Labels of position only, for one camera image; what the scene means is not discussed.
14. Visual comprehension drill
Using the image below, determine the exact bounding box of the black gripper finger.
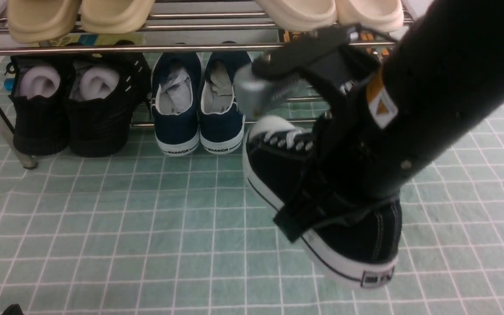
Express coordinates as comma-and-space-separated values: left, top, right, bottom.
1, 304, 24, 315

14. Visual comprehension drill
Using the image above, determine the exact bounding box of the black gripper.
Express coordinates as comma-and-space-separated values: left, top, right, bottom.
273, 57, 403, 244

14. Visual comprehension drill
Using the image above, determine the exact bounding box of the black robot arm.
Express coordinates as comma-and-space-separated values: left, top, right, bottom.
0, 0, 504, 315

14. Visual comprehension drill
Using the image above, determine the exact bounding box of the metal shoe rack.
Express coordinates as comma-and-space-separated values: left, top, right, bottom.
0, 0, 414, 170

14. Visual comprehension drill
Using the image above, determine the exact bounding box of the right navy canvas sneaker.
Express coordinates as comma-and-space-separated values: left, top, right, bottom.
198, 51, 252, 155

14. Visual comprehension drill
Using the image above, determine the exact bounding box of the navy canvas sneaker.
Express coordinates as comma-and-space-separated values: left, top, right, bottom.
198, 51, 252, 155
150, 52, 203, 156

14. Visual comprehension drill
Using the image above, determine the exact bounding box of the green checkered floor mat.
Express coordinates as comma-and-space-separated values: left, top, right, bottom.
0, 106, 504, 315

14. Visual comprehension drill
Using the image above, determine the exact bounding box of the black printed box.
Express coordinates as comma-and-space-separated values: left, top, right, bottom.
278, 29, 394, 61

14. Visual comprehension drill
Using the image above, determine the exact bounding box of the right cream slipper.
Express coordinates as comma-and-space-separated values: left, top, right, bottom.
335, 0, 404, 32

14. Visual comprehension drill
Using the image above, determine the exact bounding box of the cream slipper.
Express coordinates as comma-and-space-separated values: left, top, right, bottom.
335, 0, 404, 32
255, 0, 337, 32

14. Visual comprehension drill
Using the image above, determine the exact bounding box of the left cream slipper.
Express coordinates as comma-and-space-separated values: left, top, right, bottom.
255, 0, 337, 32

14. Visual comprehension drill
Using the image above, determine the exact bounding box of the left navy canvas sneaker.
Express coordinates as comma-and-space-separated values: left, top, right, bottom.
150, 52, 203, 156

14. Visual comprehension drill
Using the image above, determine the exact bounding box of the left black knit shoe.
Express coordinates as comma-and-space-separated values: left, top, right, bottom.
9, 55, 73, 156

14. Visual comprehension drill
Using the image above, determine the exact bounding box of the black knit shoe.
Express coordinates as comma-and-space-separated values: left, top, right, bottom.
9, 55, 73, 156
64, 52, 151, 158

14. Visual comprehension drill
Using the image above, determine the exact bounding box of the right black knit shoe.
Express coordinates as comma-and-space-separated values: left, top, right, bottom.
64, 52, 151, 158

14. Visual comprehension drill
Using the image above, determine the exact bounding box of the left tan slipper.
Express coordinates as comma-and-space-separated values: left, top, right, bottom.
6, 0, 81, 44

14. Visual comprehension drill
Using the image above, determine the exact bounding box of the tan slipper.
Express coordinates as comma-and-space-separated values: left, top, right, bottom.
80, 0, 155, 35
6, 0, 81, 44

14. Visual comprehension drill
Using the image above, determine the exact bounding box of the right tan slipper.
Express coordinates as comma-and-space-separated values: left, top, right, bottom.
80, 0, 155, 35

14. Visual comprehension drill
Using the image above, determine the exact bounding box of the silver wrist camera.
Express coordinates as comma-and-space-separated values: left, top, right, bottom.
234, 66, 305, 119

